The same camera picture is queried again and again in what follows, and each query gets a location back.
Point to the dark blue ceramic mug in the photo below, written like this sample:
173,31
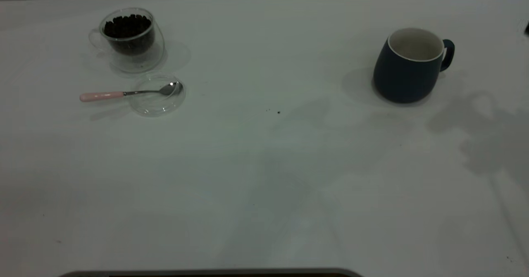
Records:
403,78

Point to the clear round glass lid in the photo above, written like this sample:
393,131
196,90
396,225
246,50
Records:
157,106

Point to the dark coffee beans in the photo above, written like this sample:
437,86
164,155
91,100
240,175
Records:
128,27

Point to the clear double-wall glass cup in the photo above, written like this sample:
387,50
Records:
136,64

